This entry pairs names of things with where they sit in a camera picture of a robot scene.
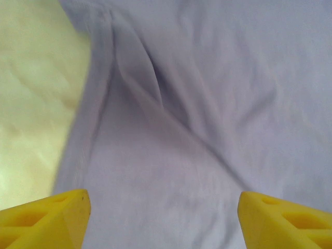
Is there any purple t-shirt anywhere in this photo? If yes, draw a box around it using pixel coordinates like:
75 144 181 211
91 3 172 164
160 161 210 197
51 0 332 249

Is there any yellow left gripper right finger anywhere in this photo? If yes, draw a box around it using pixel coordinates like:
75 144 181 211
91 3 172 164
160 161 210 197
238 191 332 249

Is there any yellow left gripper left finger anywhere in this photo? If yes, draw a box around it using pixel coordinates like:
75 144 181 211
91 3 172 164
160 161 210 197
0 189 91 249

